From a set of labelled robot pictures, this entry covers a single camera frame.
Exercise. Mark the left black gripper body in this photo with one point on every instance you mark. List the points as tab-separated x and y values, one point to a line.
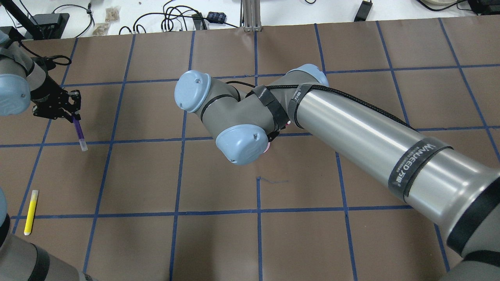
49	92

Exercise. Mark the black power adapter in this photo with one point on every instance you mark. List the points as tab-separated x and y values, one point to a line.
363	11

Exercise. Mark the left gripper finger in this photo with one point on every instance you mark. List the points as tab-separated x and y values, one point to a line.
75	113

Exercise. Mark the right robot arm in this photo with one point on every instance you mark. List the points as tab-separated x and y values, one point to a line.
457	193

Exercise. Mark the purple marker pen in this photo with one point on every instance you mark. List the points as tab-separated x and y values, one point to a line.
80	134

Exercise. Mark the yellow marker pen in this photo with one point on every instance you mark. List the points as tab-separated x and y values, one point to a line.
31	213

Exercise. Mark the aluminium frame post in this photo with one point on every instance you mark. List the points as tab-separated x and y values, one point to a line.
251	15

